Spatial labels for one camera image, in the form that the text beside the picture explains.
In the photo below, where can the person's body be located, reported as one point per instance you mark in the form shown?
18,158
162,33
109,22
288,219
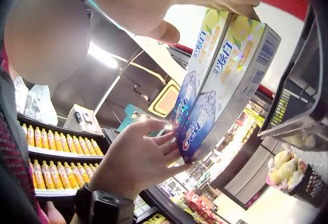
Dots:
15,157

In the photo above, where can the full shop shelf yellow bottles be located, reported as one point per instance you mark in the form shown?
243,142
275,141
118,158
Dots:
64,157

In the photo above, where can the square ceiling panel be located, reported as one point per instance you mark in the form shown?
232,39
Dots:
165,98

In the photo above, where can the lemon print toothpaste box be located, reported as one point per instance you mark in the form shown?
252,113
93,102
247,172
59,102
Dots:
205,62
230,85

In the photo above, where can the person's left hand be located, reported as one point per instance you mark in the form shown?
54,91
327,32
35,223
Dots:
133,157

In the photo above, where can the black shelf with clear rail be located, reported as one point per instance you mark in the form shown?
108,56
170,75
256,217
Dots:
299,80

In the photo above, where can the person's left fingers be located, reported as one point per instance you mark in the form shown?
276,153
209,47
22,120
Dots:
166,142

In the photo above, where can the person's right hand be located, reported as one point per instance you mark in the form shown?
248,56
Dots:
143,1

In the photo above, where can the teal cardboard box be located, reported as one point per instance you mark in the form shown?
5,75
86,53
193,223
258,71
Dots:
133,116

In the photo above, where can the black basket of yellow fruit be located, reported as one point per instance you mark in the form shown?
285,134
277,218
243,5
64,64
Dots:
294,175

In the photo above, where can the person's right fingers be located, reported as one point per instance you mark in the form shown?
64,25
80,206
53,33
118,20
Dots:
238,10

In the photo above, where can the clear plastic bag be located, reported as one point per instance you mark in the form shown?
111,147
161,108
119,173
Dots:
38,103

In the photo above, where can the grey box with black device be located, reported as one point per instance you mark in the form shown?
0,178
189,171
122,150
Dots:
83,119

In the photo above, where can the black wrist band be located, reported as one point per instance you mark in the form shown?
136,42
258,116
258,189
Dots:
110,206

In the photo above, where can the person's right thumb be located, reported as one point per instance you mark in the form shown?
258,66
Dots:
164,32

